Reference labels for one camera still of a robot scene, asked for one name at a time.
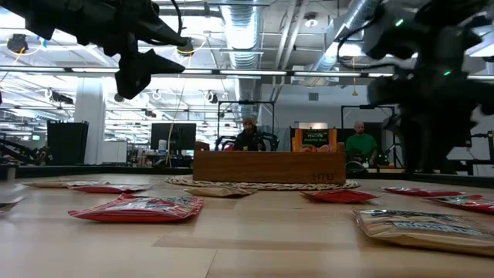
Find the wooden tea box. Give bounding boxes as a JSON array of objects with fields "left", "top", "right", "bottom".
[{"left": 192, "top": 141, "right": 347, "bottom": 185}]

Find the white column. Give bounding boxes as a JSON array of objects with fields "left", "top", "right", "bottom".
[{"left": 73, "top": 76, "right": 107, "bottom": 166}]

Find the black ceiling cable reel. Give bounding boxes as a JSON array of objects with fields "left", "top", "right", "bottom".
[
  {"left": 7, "top": 33, "right": 29, "bottom": 53},
  {"left": 176, "top": 36, "right": 195, "bottom": 58}
]

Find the orange tea packet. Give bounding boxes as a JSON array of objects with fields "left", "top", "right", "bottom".
[{"left": 292, "top": 128, "right": 338, "bottom": 153}]

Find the grey bin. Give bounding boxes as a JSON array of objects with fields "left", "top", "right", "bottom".
[{"left": 0, "top": 161, "right": 19, "bottom": 181}]

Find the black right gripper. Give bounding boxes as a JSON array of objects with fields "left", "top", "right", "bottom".
[{"left": 368, "top": 69, "right": 494, "bottom": 173}]

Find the long ceiling light bar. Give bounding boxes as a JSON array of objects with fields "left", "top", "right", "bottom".
[{"left": 0, "top": 66, "right": 494, "bottom": 80}]

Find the person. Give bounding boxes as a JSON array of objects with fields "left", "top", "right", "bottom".
[
  {"left": 232, "top": 117, "right": 268, "bottom": 152},
  {"left": 344, "top": 121, "right": 378, "bottom": 165}
]

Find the slanted silver ventilation duct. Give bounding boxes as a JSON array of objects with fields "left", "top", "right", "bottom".
[{"left": 308, "top": 0, "right": 387, "bottom": 74}]

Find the black metal frame rig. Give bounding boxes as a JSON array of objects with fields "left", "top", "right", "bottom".
[
  {"left": 340, "top": 103, "right": 396, "bottom": 171},
  {"left": 217, "top": 100, "right": 276, "bottom": 152}
]

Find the black cabinet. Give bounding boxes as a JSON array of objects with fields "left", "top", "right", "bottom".
[{"left": 46, "top": 120, "right": 90, "bottom": 166}]

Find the black computer monitor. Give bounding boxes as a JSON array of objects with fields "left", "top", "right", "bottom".
[{"left": 150, "top": 122, "right": 198, "bottom": 152}]

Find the beige tea packet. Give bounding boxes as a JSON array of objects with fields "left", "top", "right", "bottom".
[
  {"left": 22, "top": 180, "right": 111, "bottom": 189},
  {"left": 352, "top": 208, "right": 494, "bottom": 257},
  {"left": 184, "top": 187, "right": 259, "bottom": 198}
]

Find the yellow hanging cord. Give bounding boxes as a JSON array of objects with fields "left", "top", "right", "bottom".
[{"left": 350, "top": 57, "right": 358, "bottom": 97}]

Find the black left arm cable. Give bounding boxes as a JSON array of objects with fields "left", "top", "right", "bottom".
[{"left": 169, "top": 0, "right": 184, "bottom": 39}]

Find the round woven placemat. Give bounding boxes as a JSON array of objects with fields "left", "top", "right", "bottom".
[{"left": 164, "top": 175, "right": 360, "bottom": 192}]

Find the white cabinet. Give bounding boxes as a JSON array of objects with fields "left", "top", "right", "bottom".
[{"left": 102, "top": 141, "right": 128, "bottom": 164}]

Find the red tea packet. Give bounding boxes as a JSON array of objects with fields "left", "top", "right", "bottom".
[
  {"left": 71, "top": 184, "right": 152, "bottom": 195},
  {"left": 380, "top": 186, "right": 465, "bottom": 198},
  {"left": 299, "top": 188, "right": 380, "bottom": 205},
  {"left": 68, "top": 193, "right": 205, "bottom": 223},
  {"left": 422, "top": 194, "right": 494, "bottom": 215}
]

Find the round silver ventilation duct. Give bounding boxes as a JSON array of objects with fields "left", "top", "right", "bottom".
[{"left": 219, "top": 0, "right": 264, "bottom": 70}]

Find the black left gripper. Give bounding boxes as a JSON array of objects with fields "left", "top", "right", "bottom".
[{"left": 83, "top": 0, "right": 188, "bottom": 100}]

